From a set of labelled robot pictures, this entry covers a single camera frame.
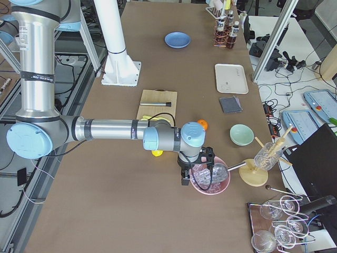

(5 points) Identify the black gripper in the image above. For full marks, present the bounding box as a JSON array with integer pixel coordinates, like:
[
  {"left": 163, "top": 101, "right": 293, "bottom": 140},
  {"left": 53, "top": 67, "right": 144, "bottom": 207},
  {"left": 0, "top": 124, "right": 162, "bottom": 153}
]
[{"left": 177, "top": 147, "right": 214, "bottom": 186}]

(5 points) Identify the orange fruit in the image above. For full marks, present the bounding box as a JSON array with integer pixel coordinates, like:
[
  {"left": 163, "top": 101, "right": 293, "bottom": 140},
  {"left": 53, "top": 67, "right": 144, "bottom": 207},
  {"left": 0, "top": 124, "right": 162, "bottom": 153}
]
[{"left": 197, "top": 119, "right": 209, "bottom": 131}]

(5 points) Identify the blue plate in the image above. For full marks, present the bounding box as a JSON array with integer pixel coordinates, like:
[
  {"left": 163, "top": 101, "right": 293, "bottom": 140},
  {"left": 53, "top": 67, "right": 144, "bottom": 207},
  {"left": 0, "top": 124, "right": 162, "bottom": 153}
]
[{"left": 164, "top": 32, "right": 191, "bottom": 48}]

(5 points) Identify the pink bowl with ice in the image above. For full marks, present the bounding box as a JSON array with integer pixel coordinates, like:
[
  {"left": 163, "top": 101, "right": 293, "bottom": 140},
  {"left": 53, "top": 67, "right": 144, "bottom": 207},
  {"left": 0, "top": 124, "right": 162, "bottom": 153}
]
[{"left": 190, "top": 157, "right": 231, "bottom": 195}]

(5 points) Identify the metal ice scoop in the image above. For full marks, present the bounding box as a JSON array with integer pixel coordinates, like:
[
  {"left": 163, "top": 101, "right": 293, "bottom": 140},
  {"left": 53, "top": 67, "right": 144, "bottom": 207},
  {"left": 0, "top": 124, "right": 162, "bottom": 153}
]
[{"left": 212, "top": 161, "right": 246, "bottom": 183}]

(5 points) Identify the yellow lemon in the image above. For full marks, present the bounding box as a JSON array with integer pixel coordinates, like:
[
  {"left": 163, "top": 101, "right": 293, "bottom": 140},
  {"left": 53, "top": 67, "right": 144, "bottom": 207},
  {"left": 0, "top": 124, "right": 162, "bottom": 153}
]
[{"left": 151, "top": 150, "right": 163, "bottom": 157}]

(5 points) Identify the green bowl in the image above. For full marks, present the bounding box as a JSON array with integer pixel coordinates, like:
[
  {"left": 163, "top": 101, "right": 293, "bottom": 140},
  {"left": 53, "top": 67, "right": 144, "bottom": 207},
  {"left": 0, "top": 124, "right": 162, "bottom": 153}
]
[{"left": 230, "top": 124, "right": 254, "bottom": 146}]

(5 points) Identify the yellow plastic knife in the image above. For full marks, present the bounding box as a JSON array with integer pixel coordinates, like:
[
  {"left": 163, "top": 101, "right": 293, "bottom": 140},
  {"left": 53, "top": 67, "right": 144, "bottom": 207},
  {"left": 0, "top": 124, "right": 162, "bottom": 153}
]
[{"left": 141, "top": 115, "right": 170, "bottom": 123}]

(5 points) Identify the wooden cup tree stand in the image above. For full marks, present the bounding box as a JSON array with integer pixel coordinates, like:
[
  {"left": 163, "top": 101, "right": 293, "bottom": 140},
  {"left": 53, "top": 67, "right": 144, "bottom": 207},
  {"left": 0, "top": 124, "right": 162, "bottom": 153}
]
[{"left": 239, "top": 124, "right": 293, "bottom": 187}]

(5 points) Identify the steel knife sharpener rod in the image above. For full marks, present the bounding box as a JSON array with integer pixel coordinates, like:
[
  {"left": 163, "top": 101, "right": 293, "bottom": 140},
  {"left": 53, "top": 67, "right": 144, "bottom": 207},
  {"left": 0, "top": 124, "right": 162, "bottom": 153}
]
[{"left": 140, "top": 102, "right": 172, "bottom": 107}]

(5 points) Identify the wooden cutting board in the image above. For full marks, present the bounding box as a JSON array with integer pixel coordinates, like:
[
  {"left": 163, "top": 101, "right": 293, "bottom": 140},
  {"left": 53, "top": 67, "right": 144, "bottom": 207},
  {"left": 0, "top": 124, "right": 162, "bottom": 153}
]
[{"left": 136, "top": 90, "right": 177, "bottom": 120}]

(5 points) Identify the grey cloth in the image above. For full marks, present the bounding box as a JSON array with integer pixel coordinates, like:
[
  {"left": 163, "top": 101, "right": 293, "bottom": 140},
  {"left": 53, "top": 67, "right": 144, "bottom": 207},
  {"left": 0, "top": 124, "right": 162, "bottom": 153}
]
[{"left": 219, "top": 96, "right": 242, "bottom": 113}]

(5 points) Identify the clear glass mug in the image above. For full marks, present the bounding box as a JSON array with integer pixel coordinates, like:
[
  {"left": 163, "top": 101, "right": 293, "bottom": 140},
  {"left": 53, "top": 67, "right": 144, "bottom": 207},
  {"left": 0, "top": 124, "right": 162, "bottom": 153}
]
[{"left": 254, "top": 142, "right": 283, "bottom": 171}]

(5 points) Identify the cream tray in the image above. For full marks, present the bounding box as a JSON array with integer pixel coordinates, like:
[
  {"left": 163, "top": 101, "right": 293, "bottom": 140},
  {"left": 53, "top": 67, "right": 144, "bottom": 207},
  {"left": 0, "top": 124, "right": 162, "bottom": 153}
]
[{"left": 215, "top": 63, "right": 249, "bottom": 94}]

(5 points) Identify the wine glass rack tray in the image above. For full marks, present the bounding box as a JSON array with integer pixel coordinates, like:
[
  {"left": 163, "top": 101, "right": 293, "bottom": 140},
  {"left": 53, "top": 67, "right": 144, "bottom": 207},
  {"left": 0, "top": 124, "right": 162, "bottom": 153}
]
[{"left": 247, "top": 193, "right": 316, "bottom": 252}]

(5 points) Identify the blue teach pendant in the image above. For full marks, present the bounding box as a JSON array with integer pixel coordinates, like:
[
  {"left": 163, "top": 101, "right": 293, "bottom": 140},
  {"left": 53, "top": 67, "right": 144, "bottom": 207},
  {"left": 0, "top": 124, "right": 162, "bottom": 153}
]
[
  {"left": 303, "top": 89, "right": 336, "bottom": 123},
  {"left": 282, "top": 110, "right": 321, "bottom": 144}
]

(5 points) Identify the black monitor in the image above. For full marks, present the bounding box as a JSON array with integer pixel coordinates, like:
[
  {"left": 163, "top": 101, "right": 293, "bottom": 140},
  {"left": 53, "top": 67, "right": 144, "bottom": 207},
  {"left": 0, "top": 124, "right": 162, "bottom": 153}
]
[{"left": 284, "top": 123, "right": 336, "bottom": 200}]

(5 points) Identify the pink cup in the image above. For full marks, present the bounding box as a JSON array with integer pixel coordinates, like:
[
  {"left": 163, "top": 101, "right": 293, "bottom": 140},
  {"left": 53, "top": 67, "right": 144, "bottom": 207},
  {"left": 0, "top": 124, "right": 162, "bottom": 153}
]
[{"left": 210, "top": 0, "right": 224, "bottom": 10}]

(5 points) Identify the copper wire bottle rack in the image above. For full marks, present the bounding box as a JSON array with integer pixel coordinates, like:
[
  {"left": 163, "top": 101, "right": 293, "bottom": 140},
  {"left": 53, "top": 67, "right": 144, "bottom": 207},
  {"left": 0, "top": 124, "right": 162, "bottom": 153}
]
[{"left": 213, "top": 19, "right": 239, "bottom": 49}]

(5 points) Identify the aluminium frame post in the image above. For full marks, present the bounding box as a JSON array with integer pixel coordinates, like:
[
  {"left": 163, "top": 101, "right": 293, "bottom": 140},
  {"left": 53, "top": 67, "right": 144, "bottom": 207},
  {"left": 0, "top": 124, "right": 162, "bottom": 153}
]
[{"left": 252, "top": 0, "right": 298, "bottom": 83}]

